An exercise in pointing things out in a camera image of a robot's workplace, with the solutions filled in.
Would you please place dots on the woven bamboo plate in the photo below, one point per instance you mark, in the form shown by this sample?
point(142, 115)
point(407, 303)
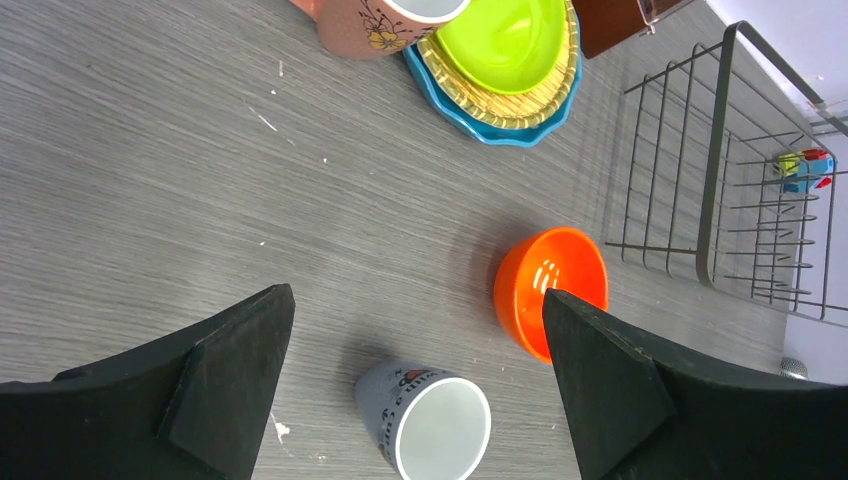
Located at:
point(454, 93)

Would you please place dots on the black handheld microphone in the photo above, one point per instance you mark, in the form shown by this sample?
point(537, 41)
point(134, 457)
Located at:
point(793, 368)

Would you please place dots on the black wire dish rack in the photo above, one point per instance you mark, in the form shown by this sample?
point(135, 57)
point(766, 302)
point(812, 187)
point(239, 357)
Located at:
point(703, 198)

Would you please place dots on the blue dotted plate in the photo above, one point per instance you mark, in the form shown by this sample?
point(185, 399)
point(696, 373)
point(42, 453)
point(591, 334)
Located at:
point(481, 131)

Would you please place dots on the grey printed mug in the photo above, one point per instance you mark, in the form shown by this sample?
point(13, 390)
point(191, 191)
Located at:
point(426, 422)

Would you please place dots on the orange bowl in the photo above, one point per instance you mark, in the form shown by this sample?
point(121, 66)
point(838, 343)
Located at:
point(562, 258)

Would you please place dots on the pink floral mug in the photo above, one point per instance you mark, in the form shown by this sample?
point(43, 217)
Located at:
point(370, 29)

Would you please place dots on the brown wooden metronome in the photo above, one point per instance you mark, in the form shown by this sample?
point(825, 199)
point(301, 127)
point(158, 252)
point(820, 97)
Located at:
point(607, 23)

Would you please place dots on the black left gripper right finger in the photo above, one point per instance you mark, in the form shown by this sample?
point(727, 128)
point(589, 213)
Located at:
point(639, 406)

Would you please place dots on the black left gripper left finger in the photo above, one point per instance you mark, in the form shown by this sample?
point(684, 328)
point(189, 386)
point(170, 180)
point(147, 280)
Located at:
point(193, 404)

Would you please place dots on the colourful toy block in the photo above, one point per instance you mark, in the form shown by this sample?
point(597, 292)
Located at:
point(807, 170)

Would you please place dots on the lime green plate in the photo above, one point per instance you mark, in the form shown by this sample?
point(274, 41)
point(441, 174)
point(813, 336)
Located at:
point(506, 46)

